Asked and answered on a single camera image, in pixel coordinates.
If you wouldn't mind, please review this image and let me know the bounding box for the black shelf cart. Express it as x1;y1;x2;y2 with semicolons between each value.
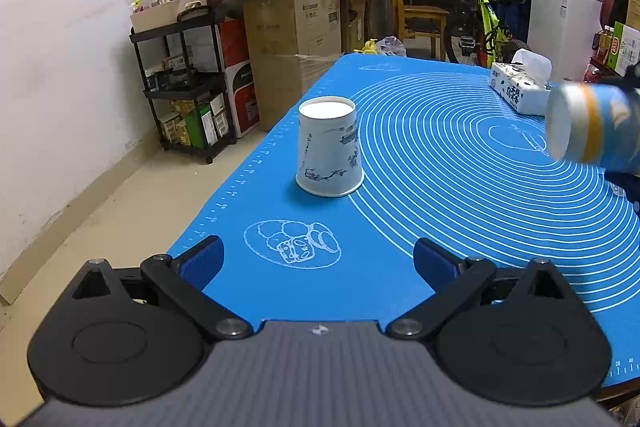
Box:
129;4;236;165

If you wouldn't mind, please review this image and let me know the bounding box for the white chest freezer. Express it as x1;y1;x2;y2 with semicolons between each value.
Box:
526;0;603;82

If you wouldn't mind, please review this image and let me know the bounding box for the bicycle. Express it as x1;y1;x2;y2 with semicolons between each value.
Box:
442;0;528;68

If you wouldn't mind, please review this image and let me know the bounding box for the blue silicone baking mat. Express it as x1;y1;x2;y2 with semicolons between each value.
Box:
170;54;639;385

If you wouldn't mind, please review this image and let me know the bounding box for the sailboat print paper cup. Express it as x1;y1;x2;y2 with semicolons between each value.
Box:
544;82;639;174

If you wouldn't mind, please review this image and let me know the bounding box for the red white box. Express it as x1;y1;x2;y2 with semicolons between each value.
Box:
218;20;259;138

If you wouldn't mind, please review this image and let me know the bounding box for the wooden chair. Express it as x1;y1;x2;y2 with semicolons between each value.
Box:
390;0;448;62

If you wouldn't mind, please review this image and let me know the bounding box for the lower cardboard box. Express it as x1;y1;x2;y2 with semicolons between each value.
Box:
244;0;342;131

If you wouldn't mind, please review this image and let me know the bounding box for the white tissue box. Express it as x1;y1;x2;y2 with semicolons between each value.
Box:
489;49;552;116

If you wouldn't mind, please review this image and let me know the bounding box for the white blue-print paper cup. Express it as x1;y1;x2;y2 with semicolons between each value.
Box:
295;95;364;197

